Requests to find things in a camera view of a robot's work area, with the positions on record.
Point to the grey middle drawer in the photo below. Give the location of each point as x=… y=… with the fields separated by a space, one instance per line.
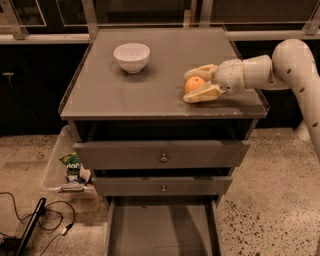
x=156 y=186

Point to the grey drawer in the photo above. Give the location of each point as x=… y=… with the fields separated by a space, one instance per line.
x=171 y=154
x=163 y=226
x=156 y=186

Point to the grey bottom drawer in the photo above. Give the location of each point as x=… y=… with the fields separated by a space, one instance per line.
x=163 y=226

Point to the grey top drawer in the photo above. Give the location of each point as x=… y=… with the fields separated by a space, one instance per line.
x=171 y=154

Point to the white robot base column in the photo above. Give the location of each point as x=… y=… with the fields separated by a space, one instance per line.
x=302 y=132

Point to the orange fruit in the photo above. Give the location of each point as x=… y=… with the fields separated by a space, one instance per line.
x=193 y=83

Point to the white ceramic bowl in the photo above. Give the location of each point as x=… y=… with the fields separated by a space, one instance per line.
x=132 y=57

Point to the metal railing frame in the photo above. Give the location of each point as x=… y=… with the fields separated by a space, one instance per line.
x=80 y=21

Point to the grey drawer cabinet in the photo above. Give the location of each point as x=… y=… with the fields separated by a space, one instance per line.
x=106 y=103

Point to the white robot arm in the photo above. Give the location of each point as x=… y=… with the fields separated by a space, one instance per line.
x=272 y=207

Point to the black bar tool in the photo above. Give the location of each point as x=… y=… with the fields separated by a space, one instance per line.
x=23 y=241

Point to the clear plastic bin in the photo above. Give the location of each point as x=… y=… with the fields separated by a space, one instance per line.
x=54 y=179

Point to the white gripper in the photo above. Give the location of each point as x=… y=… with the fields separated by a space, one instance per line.
x=229 y=77

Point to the green snack bag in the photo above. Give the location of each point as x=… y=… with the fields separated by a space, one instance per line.
x=73 y=165

